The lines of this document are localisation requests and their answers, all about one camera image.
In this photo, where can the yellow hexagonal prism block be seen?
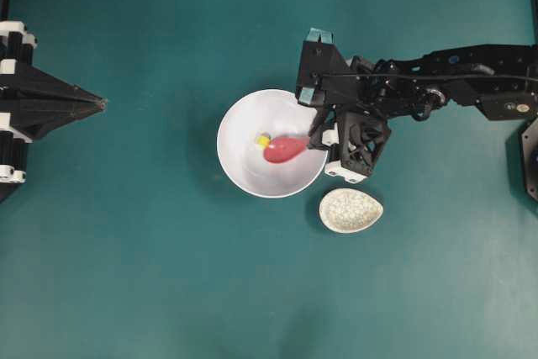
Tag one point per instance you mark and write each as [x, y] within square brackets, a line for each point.
[263, 140]

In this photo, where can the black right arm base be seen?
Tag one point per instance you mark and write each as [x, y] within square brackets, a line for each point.
[521, 148]

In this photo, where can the white round bowl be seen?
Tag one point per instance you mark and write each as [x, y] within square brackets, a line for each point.
[271, 112]

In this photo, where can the speckled egg-shaped spoon rest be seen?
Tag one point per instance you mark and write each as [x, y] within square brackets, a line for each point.
[348, 211]

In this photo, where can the pink ceramic spoon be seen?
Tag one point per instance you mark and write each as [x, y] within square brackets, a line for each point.
[285, 148]

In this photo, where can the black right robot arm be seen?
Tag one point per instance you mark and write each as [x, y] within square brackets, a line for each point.
[500, 81]

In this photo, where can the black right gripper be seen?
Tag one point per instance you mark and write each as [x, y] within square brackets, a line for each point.
[354, 142]

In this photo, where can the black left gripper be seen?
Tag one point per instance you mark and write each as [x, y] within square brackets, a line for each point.
[22, 123]

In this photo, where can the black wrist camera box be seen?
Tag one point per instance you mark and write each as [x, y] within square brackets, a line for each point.
[324, 77]

